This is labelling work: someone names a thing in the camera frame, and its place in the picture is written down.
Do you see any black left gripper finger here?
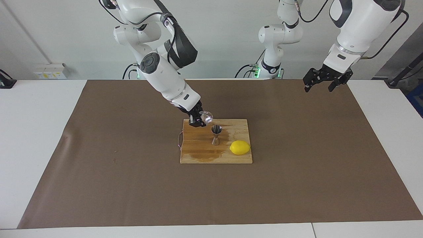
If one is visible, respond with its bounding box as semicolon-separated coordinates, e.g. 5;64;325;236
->
303;68;324;93
328;71;353;92

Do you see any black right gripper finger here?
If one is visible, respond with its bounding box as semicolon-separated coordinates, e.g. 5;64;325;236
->
189;112;206;128

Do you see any small clear glass beaker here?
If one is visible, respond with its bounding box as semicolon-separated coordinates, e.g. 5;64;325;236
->
199;111;214;125

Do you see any steel double jigger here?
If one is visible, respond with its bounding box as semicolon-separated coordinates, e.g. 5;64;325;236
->
211;125;222;146

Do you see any wooden cutting board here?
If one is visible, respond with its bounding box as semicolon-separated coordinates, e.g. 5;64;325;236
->
177;119;253;164

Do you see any yellow lemon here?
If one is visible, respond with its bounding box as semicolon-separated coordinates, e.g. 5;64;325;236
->
229;140;251;156

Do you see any black tripod stand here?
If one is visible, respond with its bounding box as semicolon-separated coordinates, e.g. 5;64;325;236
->
385;53;423;87

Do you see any blue crate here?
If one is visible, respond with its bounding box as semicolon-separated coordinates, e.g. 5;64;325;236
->
406;83;423;118

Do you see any brown paper table mat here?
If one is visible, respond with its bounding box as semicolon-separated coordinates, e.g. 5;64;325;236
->
17;79;423;229

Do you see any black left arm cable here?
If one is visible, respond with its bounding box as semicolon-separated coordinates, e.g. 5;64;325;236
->
294;0;409;60

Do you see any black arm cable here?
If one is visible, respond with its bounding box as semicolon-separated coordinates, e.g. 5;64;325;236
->
294;0;409;60
99;0;166;32

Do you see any black base cable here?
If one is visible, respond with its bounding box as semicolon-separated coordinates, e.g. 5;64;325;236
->
235;46;265;79
122;64;137;80

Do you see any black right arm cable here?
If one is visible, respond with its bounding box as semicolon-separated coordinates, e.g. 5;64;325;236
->
99;0;166;32

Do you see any white wall socket box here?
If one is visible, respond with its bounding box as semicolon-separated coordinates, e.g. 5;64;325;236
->
34;63;68;80

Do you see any black clamp mount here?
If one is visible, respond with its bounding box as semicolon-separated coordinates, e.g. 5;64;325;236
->
0;69;17;89

